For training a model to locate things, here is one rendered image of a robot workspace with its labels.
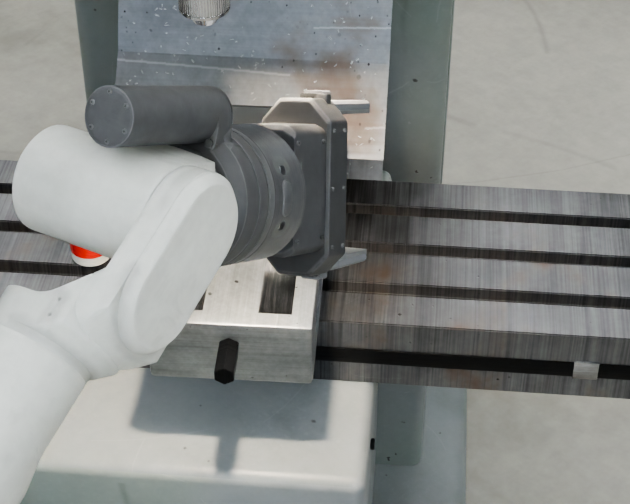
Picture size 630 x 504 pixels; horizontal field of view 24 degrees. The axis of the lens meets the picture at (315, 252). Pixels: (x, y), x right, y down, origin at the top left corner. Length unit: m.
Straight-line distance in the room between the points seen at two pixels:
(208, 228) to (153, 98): 0.08
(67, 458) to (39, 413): 0.62
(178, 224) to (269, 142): 0.14
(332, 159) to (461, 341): 0.47
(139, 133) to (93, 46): 1.04
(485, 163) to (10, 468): 2.50
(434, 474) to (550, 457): 0.37
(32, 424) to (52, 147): 0.16
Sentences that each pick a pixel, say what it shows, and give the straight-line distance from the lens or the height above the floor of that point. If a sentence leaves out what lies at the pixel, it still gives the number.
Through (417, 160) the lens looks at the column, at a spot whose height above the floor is 0.78.
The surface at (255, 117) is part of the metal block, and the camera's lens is 1.41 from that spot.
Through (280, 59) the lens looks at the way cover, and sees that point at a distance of 1.72.
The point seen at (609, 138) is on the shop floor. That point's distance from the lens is 3.32.
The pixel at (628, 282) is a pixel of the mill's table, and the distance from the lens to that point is 1.47.
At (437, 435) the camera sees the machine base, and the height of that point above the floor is 0.20.
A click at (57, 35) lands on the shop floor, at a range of 3.68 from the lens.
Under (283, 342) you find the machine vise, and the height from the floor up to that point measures 0.98.
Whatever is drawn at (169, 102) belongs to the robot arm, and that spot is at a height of 1.42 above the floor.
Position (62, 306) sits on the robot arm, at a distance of 0.78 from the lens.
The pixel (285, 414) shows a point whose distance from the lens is 1.42.
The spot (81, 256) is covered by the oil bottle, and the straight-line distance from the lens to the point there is 1.47.
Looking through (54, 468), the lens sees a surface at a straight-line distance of 1.40.
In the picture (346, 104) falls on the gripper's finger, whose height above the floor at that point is 1.31.
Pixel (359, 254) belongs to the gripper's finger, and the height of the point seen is 1.21.
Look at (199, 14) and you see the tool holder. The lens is 1.32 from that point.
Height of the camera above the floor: 1.87
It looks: 40 degrees down
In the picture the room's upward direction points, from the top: straight up
